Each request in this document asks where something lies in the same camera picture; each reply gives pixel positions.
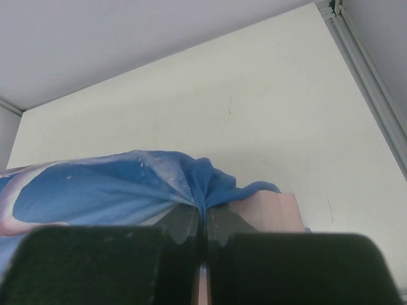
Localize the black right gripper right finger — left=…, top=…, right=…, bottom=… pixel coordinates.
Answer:
left=206, top=205, right=403, bottom=304

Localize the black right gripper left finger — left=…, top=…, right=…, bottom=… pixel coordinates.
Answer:
left=1, top=205, right=200, bottom=304

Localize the blue and pink printed pillowcase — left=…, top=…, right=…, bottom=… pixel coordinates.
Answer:
left=0, top=149, right=314, bottom=305

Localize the left aluminium corner post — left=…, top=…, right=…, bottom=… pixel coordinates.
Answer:
left=0, top=97, right=25, bottom=116

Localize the aluminium corner post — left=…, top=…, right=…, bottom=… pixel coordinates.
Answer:
left=0, top=97, right=25, bottom=116
left=317, top=1, right=406, bottom=176

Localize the right aluminium corner post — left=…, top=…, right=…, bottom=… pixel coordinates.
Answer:
left=317, top=1, right=406, bottom=176

